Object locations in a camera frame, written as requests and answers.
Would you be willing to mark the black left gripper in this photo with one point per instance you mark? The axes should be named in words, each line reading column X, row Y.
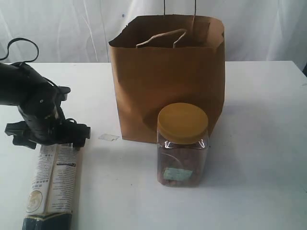
column 47, row 130

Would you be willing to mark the long noodle package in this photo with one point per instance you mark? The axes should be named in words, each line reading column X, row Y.
column 50, row 201

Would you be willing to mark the clear jar with yellow lid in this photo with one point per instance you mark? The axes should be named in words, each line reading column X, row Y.
column 182, row 144

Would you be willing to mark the brown paper bag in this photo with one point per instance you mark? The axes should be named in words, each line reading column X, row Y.
column 163, row 59

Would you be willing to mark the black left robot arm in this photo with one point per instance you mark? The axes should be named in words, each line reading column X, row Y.
column 39, row 102

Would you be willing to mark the clear tape piece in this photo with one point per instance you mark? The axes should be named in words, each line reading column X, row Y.
column 108, row 137

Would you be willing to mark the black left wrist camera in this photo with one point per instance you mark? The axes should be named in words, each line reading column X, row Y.
column 62, row 92

